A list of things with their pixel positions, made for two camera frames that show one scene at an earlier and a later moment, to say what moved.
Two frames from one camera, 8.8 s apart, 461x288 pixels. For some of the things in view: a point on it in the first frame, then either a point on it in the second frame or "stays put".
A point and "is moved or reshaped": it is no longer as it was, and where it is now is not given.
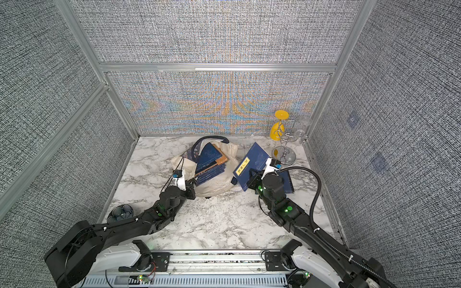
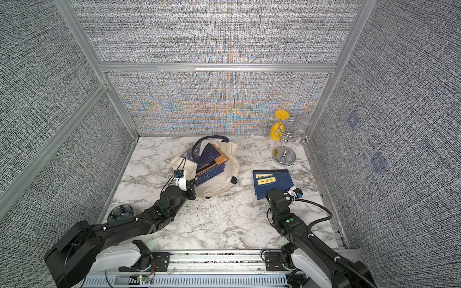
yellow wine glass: (277, 129) stays put
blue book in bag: (210, 162) stays put
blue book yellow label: (256, 158) is moved or reshaped
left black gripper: (190, 192) stays put
